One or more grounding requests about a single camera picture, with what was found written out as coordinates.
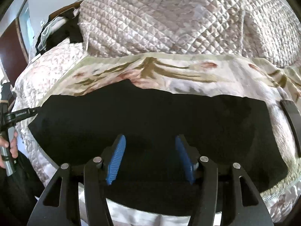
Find black pants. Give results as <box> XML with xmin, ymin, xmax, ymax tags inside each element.
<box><xmin>29</xmin><ymin>80</ymin><xmax>288</xmax><ymax>215</ymax></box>

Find person's left hand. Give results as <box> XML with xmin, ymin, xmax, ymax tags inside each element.
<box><xmin>1</xmin><ymin>131</ymin><xmax>18</xmax><ymax>159</ymax></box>

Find person's black left sleeve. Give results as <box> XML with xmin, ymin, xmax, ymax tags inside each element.
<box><xmin>1</xmin><ymin>153</ymin><xmax>44</xmax><ymax>225</ymax></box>

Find dark red wooden door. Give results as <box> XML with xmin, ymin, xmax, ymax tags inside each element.
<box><xmin>1</xmin><ymin>18</ymin><xmax>29</xmax><ymax>86</ymax></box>

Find dark clothes pile on bed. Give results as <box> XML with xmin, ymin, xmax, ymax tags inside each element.
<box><xmin>35</xmin><ymin>7</ymin><xmax>83</xmax><ymax>55</ymax></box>

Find floral green plush blanket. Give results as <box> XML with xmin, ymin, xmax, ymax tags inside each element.
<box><xmin>40</xmin><ymin>53</ymin><xmax>300</xmax><ymax>200</ymax></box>

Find black strap on blanket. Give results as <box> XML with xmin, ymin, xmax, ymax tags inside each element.
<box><xmin>280</xmin><ymin>99</ymin><xmax>301</xmax><ymax>158</ymax></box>

